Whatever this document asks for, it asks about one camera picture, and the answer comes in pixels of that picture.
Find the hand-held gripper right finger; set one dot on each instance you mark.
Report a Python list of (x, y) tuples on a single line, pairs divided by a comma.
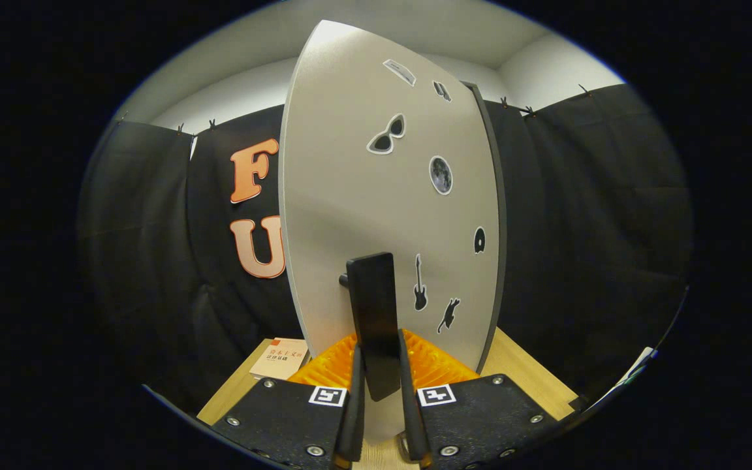
[(413, 418)]

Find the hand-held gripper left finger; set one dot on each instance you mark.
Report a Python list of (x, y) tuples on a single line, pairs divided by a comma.
[(353, 418)]

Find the white orange cover book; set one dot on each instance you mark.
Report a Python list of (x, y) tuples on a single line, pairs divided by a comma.
[(278, 359)]

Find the white flat object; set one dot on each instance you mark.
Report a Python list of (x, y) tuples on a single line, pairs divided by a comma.
[(637, 362)]

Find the black backdrop cloth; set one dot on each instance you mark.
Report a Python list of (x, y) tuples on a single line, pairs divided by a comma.
[(578, 228)]

